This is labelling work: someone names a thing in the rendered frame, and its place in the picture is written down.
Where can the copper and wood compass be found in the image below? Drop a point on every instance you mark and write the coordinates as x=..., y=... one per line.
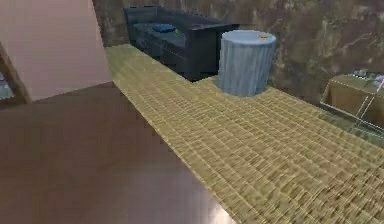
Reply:
x=262, y=36

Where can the dark blue sofa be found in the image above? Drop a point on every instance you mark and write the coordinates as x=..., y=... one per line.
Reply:
x=200, y=46

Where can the pale blue round table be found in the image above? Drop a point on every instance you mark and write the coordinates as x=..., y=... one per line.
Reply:
x=245, y=63

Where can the blue cushion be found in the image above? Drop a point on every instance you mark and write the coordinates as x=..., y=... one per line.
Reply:
x=164, y=28

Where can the glass and metal table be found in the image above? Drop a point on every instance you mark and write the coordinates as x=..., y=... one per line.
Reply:
x=356, y=96

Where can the brown wooden door frame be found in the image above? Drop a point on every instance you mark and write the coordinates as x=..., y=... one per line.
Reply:
x=13, y=80

